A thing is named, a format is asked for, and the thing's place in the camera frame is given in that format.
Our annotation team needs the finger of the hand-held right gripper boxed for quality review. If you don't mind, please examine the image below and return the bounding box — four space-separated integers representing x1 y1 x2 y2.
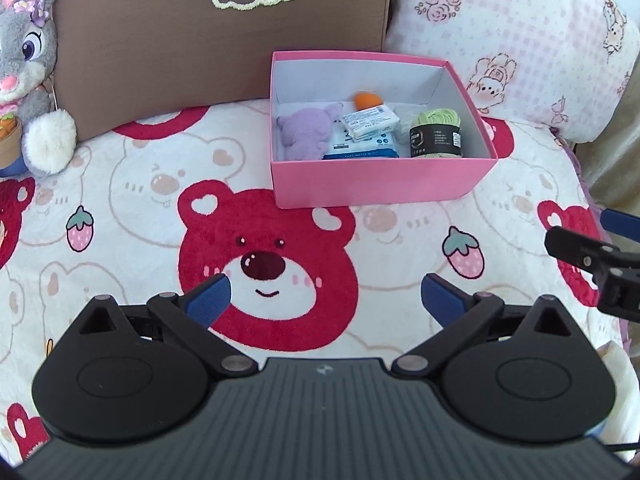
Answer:
544 226 640 286
600 207 640 241

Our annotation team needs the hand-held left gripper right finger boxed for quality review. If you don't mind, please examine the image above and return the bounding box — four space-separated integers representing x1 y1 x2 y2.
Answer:
392 272 586 378

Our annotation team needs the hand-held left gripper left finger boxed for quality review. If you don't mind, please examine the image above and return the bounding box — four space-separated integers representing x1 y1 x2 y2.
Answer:
65 274 258 378

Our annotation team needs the pink cardboard box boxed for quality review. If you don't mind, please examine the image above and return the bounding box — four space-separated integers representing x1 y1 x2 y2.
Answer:
270 50 498 210

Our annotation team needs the green yarn ball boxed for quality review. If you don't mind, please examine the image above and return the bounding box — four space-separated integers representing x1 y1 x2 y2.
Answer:
409 107 465 159

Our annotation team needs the blue wet wipes pack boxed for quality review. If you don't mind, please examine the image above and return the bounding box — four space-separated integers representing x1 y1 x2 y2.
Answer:
322 127 401 161

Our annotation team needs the purple plush toy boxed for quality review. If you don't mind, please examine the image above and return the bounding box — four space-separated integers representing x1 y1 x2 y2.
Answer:
276 102 346 161

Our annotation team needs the small white labelled packet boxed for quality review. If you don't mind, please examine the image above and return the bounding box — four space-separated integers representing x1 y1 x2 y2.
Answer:
340 104 402 140

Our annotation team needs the beige shiny fabric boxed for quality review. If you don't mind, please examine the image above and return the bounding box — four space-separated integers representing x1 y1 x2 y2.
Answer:
575 50 640 211

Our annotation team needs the red bear printed blanket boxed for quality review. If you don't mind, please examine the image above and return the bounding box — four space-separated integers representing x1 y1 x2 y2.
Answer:
0 97 631 466

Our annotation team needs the pink checked bunny pillow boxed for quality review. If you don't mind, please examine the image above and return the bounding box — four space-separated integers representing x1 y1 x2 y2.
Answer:
382 0 640 143

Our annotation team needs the brown embroidered pillow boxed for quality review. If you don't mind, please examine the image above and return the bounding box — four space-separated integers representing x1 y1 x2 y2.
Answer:
50 0 393 141

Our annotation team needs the grey rabbit plush toy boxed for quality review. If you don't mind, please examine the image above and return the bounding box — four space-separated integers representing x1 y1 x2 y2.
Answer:
0 0 78 178

